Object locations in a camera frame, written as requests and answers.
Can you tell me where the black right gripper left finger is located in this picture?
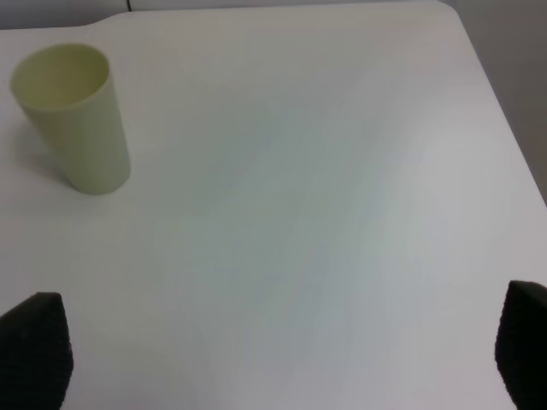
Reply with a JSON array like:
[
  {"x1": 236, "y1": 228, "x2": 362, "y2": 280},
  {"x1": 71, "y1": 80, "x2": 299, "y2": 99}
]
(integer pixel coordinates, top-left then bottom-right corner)
[{"x1": 1, "y1": 292, "x2": 74, "y2": 409}]

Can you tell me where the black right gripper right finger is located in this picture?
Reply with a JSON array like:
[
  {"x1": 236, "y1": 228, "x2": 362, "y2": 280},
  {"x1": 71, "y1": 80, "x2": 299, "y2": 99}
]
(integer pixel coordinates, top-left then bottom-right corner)
[{"x1": 495, "y1": 280, "x2": 546, "y2": 409}]

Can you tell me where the pale green plastic cup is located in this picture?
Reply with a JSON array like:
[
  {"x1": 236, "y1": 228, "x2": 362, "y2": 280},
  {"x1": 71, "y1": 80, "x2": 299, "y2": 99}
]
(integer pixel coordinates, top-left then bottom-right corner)
[{"x1": 10, "y1": 44, "x2": 131, "y2": 195}]

